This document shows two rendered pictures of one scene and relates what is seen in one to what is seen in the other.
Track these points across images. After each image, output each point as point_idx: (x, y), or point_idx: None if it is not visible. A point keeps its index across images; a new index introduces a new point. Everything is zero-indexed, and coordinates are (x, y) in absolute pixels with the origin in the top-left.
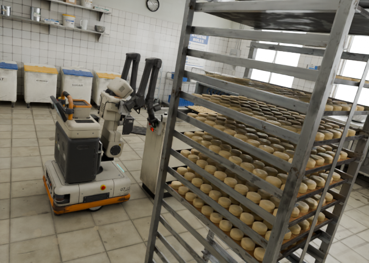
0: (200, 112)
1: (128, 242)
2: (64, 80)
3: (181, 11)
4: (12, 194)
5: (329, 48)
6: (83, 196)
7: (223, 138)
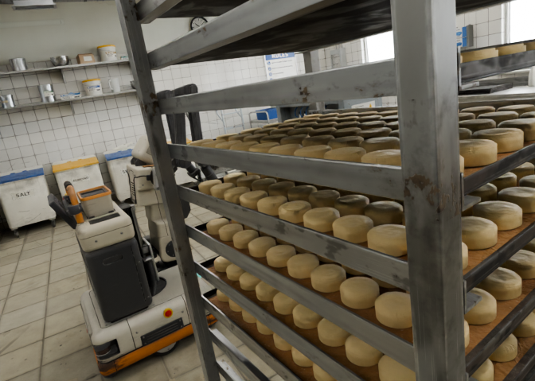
0: None
1: None
2: (111, 169)
3: None
4: (44, 358)
5: None
6: (140, 336)
7: (244, 166)
